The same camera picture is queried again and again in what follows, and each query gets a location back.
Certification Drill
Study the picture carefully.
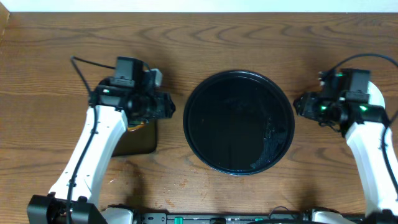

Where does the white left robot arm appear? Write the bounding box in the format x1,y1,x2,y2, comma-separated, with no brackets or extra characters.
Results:
27,85,175,223

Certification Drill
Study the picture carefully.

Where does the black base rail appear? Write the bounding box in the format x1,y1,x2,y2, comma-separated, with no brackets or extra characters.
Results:
99,212,368,224

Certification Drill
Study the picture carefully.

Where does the round black tray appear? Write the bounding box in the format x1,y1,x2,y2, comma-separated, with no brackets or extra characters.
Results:
183,70,295,175

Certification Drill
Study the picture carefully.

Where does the pale green plate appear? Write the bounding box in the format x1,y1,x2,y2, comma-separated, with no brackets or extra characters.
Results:
368,82,386,108

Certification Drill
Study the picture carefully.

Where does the rectangular black water tray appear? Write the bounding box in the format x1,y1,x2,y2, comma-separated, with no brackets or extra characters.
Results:
112,121,157,157

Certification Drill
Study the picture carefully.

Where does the orange green sponge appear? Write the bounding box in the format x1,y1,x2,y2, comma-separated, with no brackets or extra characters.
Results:
127,121,146,131

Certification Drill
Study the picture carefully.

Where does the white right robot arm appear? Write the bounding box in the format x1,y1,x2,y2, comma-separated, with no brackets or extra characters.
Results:
293,68,397,223

